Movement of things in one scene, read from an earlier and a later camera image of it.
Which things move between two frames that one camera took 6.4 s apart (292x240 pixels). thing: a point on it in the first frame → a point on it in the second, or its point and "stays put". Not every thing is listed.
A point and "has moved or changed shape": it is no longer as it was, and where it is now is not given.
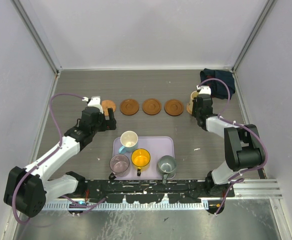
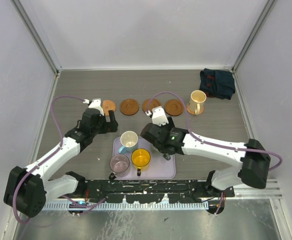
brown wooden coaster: [174, 107] stays put
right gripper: [195, 104] → [170, 126]
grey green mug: [167, 166] has moved or changed shape
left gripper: [107, 124] stays put
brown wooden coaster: [151, 106] stays put
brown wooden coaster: [129, 107] stays put
